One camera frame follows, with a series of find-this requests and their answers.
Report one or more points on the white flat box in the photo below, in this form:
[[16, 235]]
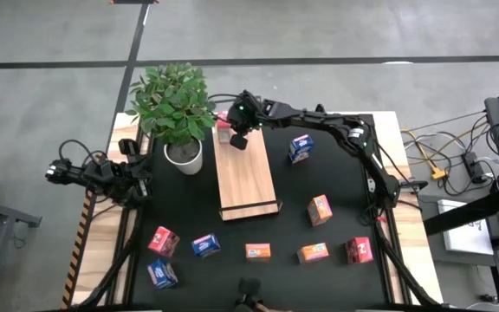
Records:
[[466, 229]]

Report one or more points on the orange Mini Wheats box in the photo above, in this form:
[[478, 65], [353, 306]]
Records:
[[313, 252], [319, 210], [257, 252]]

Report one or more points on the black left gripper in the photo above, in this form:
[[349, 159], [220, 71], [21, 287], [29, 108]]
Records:
[[134, 180]]

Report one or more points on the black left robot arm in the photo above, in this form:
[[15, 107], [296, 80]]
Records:
[[80, 173]]

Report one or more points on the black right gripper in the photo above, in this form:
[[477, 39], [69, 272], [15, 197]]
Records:
[[249, 112]]

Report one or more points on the blue Frosted Flakes box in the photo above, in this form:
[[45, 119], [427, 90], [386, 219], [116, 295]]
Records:
[[205, 245], [300, 148], [162, 274]]

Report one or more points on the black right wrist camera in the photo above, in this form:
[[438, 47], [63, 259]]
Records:
[[238, 141]]

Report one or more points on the white ribbed plant pot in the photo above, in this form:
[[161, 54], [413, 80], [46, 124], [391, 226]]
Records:
[[184, 167]]

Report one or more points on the yellow plug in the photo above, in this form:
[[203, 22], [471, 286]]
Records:
[[438, 174]]

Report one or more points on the green leafy plant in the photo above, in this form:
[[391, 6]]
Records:
[[171, 104]]

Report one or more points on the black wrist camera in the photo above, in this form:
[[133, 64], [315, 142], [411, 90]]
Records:
[[238, 141], [128, 147]]

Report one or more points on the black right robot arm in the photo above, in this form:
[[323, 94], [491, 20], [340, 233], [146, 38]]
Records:
[[340, 125]]

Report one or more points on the black power strip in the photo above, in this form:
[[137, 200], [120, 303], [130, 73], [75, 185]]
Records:
[[474, 167]]

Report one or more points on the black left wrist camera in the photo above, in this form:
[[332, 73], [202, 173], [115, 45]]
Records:
[[128, 147]]

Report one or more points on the red cereal box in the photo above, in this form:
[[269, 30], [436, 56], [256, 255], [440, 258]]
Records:
[[359, 250], [163, 242], [222, 128]]

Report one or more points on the yellow black hazard tape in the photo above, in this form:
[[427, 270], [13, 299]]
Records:
[[78, 251]]

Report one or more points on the person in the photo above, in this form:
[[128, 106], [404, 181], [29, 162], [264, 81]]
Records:
[[249, 290]]

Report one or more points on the black metal beam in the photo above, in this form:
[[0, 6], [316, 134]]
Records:
[[470, 212]]

